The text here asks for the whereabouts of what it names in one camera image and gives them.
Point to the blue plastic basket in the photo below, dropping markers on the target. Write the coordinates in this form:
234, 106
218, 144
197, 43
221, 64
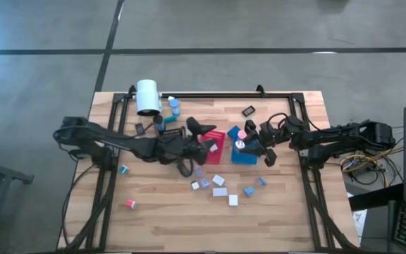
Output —
245, 159

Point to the pink capped hourglass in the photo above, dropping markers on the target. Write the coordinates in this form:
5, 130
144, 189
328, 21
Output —
241, 134

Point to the black frame clamp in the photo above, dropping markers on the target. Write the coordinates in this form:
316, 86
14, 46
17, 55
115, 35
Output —
260, 90
132, 91

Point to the purple capped hourglass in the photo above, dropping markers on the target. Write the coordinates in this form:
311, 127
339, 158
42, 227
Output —
205, 183

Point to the white paper sheet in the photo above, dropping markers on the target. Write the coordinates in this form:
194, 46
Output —
359, 218

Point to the white cylindrical lamp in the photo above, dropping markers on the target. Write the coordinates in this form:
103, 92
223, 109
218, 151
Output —
148, 95

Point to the pink and white cube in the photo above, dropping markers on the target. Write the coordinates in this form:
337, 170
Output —
130, 204

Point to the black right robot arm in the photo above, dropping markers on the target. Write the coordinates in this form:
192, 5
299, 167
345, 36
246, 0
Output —
347, 135

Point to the large blue capped hourglass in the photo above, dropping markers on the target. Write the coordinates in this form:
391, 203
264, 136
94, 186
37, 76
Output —
249, 191

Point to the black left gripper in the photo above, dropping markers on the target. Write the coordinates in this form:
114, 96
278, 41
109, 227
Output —
185, 148

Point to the small white cube charger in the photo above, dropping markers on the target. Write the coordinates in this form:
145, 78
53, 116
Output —
195, 185

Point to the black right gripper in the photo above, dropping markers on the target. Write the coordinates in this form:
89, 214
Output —
273, 135

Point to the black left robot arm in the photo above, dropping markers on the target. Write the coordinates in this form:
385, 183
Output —
118, 141

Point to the teal and white cube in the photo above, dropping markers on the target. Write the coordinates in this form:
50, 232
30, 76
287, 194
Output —
123, 169

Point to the dark blue rectangular block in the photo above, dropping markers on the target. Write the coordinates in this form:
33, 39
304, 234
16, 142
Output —
233, 131

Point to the red plastic basket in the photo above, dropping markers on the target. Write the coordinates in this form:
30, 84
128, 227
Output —
219, 157

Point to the small white cylinder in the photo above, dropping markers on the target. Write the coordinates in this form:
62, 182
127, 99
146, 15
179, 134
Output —
170, 98

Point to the small black rectangular box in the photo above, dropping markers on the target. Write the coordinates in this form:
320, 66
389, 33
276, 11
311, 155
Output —
140, 129
248, 111

